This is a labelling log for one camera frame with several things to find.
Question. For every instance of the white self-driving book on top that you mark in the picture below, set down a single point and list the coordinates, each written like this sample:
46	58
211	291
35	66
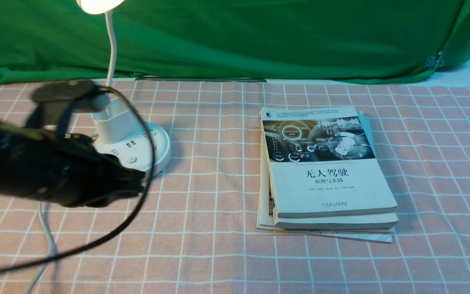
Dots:
324	163

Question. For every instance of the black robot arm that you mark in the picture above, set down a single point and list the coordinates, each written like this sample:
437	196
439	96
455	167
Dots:
10	136

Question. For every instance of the metal binder clip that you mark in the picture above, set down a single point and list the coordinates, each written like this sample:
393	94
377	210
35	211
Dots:
434	62

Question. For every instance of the green backdrop cloth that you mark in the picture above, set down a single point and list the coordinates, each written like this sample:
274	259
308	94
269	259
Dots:
359	41

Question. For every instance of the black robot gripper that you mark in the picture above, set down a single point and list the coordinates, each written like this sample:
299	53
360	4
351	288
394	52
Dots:
72	174

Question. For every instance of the white desk lamp with sockets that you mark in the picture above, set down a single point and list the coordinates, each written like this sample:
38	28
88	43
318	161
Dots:
137	145

